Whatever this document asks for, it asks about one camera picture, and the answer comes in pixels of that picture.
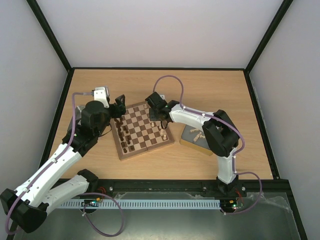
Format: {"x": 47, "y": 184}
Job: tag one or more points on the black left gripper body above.
{"x": 118, "y": 112}

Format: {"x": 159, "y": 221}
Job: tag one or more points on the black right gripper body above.
{"x": 155, "y": 115}

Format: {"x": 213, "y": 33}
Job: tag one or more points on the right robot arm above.
{"x": 221, "y": 135}

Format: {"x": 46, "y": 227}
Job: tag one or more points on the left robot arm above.
{"x": 30, "y": 203}

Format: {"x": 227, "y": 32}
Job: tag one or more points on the dark chess pieces group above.
{"x": 122, "y": 137}

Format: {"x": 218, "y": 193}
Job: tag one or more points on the white pieces on board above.
{"x": 156, "y": 134}

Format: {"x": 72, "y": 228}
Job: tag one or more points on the wooden chess board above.
{"x": 134, "y": 120}

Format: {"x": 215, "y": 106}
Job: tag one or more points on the gold metal tin tray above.
{"x": 201, "y": 145}

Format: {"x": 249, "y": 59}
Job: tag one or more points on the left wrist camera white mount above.
{"x": 102, "y": 95}

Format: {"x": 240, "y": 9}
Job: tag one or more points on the light blue slotted cable duct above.
{"x": 157, "y": 204}

